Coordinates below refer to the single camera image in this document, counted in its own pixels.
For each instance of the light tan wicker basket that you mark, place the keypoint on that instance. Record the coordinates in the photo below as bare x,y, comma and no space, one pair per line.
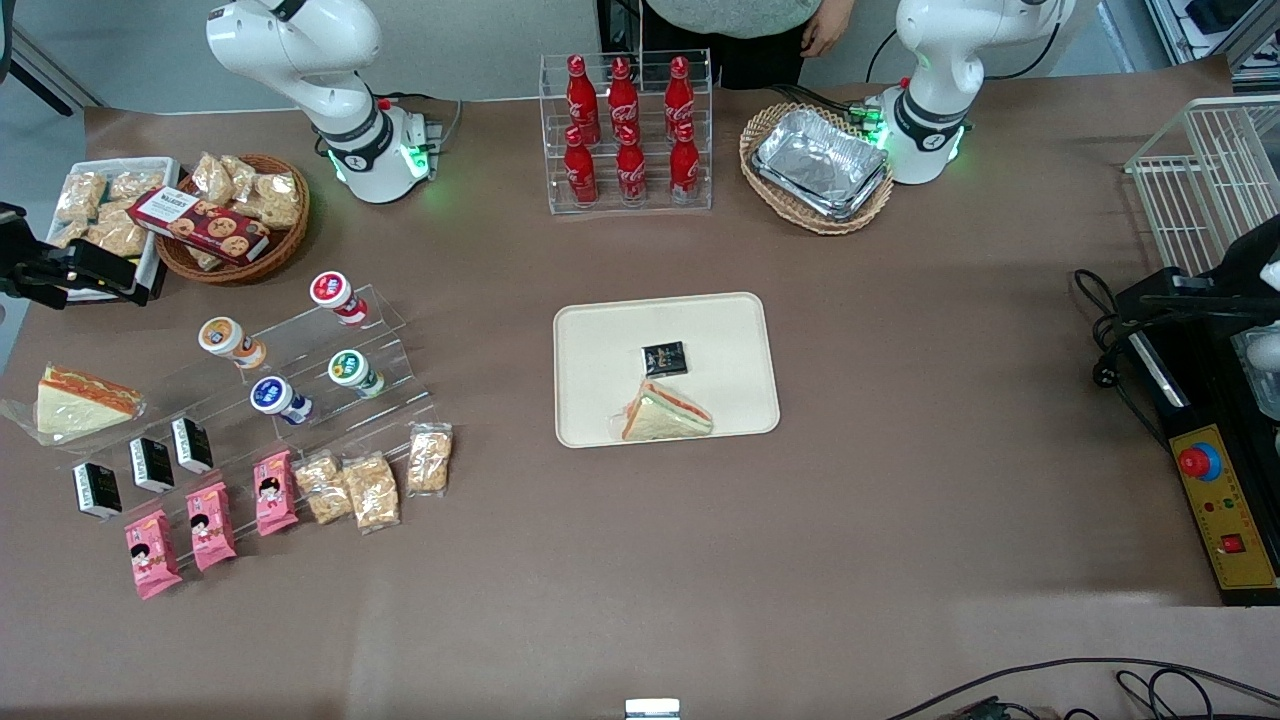
765,195

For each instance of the black machine with yellow panel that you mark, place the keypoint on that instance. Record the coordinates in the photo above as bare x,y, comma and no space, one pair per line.
1215,480

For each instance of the clear acrylic bottle rack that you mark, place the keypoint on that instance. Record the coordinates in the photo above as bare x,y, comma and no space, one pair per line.
650,205

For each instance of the red lid gum bottle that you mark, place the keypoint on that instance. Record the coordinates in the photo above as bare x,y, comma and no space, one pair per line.
335,293

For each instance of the small black carton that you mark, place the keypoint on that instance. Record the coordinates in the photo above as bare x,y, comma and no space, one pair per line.
665,359
97,491
152,465
192,446

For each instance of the orange lid gum bottle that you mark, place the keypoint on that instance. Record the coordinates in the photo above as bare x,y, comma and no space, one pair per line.
228,340

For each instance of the wrapped triangle sandwich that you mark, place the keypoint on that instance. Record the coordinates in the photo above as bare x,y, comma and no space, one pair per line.
75,405
665,415

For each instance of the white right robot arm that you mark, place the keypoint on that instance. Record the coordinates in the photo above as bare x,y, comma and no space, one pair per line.
300,60

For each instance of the red cola bottle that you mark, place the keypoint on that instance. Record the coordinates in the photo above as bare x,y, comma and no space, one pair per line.
630,173
582,100
678,98
580,175
623,100
684,170

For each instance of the dark brown wicker basket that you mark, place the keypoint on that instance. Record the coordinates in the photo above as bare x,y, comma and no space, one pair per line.
240,272

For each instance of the red cookie box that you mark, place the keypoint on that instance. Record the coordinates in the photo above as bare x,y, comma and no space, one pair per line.
200,225

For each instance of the person in grey top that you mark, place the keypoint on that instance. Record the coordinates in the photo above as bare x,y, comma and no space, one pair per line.
740,15

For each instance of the pink snack pack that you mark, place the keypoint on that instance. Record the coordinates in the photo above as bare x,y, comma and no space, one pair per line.
274,493
211,527
152,555

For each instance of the small white device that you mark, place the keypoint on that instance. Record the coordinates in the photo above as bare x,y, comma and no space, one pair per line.
652,709

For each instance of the clear acrylic stepped stand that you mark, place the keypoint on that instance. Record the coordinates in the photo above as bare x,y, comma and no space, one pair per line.
392,332

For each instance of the blue lid gum bottle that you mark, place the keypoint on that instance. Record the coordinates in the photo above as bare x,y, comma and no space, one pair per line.
276,398

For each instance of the aluminium foil tray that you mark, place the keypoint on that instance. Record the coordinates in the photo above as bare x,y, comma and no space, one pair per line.
820,165

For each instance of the green lid gum bottle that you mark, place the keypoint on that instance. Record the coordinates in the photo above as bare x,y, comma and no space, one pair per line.
352,371

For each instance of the person's left hand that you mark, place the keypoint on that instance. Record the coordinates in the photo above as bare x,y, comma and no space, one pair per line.
828,28

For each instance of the white rectangular tray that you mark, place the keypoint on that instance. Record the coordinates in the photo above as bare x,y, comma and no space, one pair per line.
150,262

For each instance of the clear bag of puffed snack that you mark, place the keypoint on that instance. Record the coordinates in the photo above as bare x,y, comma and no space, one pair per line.
68,235
371,492
275,200
242,175
135,185
115,235
212,178
80,197
430,460
323,488

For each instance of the beige plastic tray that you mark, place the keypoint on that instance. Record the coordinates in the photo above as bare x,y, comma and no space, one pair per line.
600,350

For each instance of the grey metal shelf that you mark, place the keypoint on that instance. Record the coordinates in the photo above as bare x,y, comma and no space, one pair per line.
1200,20

